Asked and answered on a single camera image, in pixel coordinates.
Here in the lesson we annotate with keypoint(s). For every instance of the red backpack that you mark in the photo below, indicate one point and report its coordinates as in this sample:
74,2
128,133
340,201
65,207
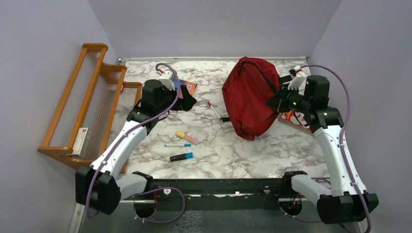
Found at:
250,84

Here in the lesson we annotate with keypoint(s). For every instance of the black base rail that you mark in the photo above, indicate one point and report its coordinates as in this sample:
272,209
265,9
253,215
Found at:
212,194

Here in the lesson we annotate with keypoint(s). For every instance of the blue paperback book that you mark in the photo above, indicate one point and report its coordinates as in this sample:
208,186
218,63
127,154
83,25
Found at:
190,86

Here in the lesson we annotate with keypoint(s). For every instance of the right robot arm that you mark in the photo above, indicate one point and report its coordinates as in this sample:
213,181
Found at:
348,199

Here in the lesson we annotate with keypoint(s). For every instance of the blue white pen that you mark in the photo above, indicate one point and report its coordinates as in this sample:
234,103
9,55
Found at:
177,145

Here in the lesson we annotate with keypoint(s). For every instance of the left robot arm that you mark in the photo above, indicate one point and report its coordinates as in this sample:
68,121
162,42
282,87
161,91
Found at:
98,186

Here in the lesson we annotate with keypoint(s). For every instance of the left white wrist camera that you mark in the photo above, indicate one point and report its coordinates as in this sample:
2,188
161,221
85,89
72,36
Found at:
167,79

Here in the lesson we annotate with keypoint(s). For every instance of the wooden rack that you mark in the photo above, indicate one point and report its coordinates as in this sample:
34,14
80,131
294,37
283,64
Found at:
89,100

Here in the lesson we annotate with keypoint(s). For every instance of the white red box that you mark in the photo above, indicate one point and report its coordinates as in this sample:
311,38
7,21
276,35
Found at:
81,142

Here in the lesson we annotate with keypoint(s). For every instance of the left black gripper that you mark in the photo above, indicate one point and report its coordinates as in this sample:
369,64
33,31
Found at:
186,103

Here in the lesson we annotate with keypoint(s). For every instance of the yellow orange highlighter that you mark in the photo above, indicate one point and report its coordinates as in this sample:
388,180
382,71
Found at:
186,137

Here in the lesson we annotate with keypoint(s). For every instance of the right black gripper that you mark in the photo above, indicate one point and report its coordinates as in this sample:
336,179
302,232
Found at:
277,102

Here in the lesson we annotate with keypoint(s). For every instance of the red white pen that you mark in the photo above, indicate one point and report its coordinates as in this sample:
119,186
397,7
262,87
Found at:
211,106

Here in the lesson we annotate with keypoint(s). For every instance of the black blue highlighter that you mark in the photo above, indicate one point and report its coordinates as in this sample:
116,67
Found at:
180,157

